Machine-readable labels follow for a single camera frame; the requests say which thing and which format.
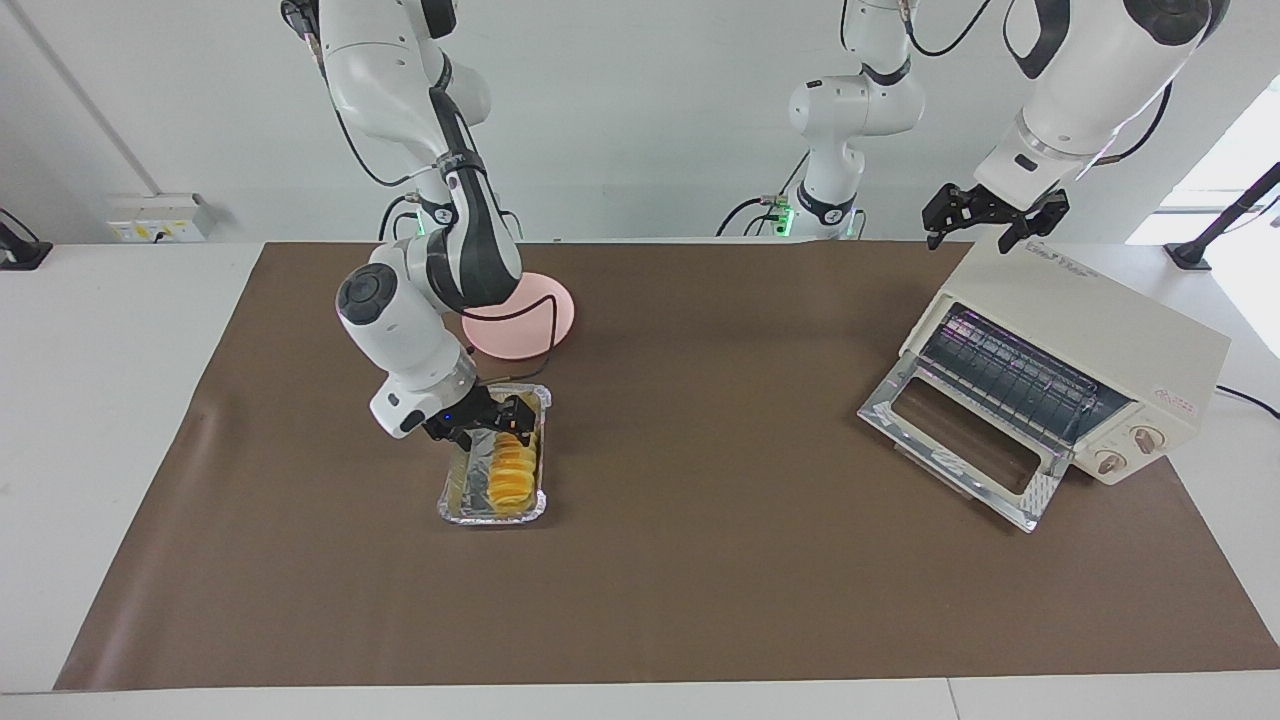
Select pink round plate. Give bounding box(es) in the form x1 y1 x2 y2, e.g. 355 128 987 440
462 272 577 361

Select golden ridged bread loaf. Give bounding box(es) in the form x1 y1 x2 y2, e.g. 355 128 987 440
487 425 538 513

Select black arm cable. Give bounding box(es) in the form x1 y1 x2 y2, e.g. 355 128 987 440
283 0 558 358
838 0 1173 181

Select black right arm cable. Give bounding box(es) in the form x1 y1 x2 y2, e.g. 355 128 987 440
283 0 558 358

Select black clamp base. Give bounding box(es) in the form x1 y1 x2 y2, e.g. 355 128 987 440
0 208 53 271

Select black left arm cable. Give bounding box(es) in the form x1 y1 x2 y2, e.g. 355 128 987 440
838 0 1173 181

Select brown table mat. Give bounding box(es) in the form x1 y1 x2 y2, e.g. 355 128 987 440
52 240 1280 691

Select black left base cable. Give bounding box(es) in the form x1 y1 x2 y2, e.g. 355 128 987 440
715 150 811 238

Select black base cable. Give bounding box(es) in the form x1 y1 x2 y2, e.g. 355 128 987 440
378 193 421 241
715 150 811 238

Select black right base cable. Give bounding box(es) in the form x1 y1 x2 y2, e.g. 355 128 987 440
378 193 421 241

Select glass oven door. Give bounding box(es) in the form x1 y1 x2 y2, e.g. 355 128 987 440
857 352 1073 534

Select white wall outlet box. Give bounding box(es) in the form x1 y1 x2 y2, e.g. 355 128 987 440
108 193 211 244

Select black camera stand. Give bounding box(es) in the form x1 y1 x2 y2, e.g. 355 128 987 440
1165 162 1280 271

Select black oven power cable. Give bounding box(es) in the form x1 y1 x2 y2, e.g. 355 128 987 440
1215 385 1280 421

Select cream toaster oven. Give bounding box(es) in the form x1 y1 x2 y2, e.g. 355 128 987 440
900 235 1233 488

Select aluminium foil baking tray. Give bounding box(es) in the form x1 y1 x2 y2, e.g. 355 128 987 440
437 383 553 528

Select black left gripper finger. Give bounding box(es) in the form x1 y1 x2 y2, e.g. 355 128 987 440
998 190 1069 254
922 183 979 251

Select metal oven rack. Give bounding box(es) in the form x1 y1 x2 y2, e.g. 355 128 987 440
918 305 1131 451

